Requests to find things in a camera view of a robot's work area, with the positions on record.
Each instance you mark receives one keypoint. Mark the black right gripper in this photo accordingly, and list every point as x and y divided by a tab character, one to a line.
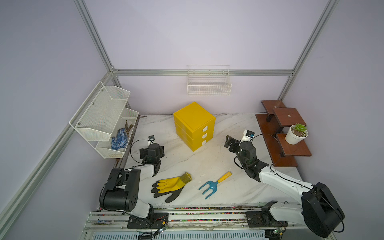
235	143

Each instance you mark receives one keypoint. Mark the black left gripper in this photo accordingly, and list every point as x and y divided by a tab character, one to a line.
143	154

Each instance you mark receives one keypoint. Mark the yellow plastic drawer cabinet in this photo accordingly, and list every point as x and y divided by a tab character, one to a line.
194	125

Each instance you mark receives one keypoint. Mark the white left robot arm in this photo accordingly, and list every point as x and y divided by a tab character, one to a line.
121	191

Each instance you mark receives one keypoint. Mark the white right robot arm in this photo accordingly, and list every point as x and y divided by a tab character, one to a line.
317	207

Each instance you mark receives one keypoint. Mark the blue glove in shelf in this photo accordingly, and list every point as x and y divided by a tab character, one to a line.
120	141

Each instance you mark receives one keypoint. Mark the yellow black work glove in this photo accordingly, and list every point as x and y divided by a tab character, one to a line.
172	187

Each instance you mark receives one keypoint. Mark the brown wooden step shelf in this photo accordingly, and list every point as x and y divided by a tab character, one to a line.
282	144

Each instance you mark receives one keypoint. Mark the blue yellow garden fork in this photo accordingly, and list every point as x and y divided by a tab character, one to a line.
214	185

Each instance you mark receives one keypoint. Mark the white potted succulent plant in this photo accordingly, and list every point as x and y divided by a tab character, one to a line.
296	134

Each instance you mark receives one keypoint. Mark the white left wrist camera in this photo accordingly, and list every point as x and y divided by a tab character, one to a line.
151	139

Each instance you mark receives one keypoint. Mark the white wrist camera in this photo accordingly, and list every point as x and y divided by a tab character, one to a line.
151	139
248	136

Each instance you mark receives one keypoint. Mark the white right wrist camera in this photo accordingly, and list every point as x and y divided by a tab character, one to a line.
248	136

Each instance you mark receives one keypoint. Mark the white mesh wall shelf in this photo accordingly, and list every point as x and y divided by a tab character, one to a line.
103	117

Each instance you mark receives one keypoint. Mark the white wire wall basket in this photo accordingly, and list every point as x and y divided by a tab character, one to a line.
209	81

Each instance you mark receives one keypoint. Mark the metal base rail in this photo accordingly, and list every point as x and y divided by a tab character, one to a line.
197	223

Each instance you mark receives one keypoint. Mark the aluminium frame rail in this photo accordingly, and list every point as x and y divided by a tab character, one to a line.
23	196

